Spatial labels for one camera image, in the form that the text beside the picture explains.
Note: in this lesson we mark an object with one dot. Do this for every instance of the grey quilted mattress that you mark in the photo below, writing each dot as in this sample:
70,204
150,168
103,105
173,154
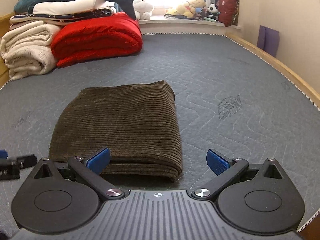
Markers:
225,67

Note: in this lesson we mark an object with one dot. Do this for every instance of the pale green toy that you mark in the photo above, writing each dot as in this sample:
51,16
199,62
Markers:
210,19

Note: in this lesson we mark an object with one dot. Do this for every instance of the white folded bedding with dark trim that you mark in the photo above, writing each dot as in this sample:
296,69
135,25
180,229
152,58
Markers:
75,16

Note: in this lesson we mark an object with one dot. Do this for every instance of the purple mat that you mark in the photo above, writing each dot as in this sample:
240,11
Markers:
268,40

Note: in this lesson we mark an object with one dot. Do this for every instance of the yellow bear plush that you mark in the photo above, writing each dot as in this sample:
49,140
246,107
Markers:
196,5

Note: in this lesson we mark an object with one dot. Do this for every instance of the red cushion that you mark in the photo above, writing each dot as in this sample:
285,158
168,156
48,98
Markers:
228,8

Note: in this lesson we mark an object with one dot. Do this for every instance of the white windowsill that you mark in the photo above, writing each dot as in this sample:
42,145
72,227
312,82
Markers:
187,26

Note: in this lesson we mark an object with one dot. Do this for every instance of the white plush toy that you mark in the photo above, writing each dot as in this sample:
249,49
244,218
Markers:
142,7

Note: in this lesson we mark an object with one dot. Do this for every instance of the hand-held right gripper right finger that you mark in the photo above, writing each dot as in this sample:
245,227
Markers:
217,162

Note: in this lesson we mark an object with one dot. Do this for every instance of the small yellow plush toy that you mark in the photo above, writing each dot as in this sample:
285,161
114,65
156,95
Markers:
175,10

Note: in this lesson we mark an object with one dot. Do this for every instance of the cream folded blanket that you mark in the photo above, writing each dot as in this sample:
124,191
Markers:
25,50

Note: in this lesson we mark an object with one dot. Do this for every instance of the small blue plush toy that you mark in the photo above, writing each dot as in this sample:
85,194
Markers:
201,10

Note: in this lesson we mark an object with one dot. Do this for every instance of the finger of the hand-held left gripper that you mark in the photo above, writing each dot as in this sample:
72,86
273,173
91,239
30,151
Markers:
3,154
12,166

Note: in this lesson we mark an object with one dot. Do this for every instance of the wooden bed frame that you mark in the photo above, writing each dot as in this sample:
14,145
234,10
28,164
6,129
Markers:
287,72

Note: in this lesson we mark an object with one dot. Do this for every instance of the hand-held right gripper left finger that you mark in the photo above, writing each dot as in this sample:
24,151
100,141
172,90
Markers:
100,158

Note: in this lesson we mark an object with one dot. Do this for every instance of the panda plush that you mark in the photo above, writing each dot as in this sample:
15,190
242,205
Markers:
213,10

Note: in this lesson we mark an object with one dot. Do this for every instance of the red folded blanket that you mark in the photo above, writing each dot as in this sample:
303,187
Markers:
100,40

